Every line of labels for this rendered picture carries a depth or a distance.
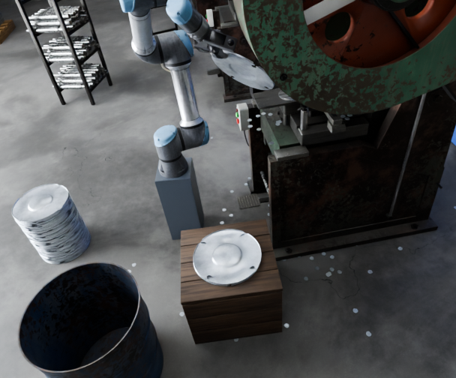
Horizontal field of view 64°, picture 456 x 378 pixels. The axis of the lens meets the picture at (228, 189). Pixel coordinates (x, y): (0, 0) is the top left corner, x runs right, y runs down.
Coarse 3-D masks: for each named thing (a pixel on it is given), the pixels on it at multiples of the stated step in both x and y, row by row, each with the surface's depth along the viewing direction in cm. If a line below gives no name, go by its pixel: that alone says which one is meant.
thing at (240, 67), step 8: (232, 56) 142; (240, 56) 139; (216, 64) 160; (224, 64) 155; (232, 64) 152; (240, 64) 146; (248, 64) 142; (224, 72) 165; (232, 72) 159; (240, 72) 157; (248, 72) 152; (256, 72) 146; (264, 72) 142; (240, 80) 165; (248, 80) 160; (256, 80) 155; (264, 80) 150; (264, 88) 160
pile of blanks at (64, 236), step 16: (64, 208) 192; (32, 224) 186; (48, 224) 189; (64, 224) 194; (80, 224) 208; (32, 240) 195; (48, 240) 195; (64, 240) 198; (80, 240) 208; (48, 256) 203; (64, 256) 204
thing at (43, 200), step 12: (36, 192) 202; (48, 192) 200; (60, 192) 199; (24, 204) 195; (36, 204) 193; (48, 204) 192; (60, 204) 192; (24, 216) 188; (36, 216) 187; (48, 216) 185
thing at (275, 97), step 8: (256, 96) 169; (264, 96) 168; (272, 96) 168; (280, 96) 166; (288, 96) 165; (256, 104) 164; (264, 104) 163; (272, 104) 162; (280, 104) 162; (288, 104) 163; (296, 104) 166; (280, 112) 173; (288, 112) 168; (296, 112) 168; (280, 120) 172; (288, 120) 170
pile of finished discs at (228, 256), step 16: (208, 240) 162; (224, 240) 161; (240, 240) 160; (208, 256) 155; (224, 256) 154; (240, 256) 153; (256, 256) 153; (208, 272) 149; (224, 272) 148; (240, 272) 148
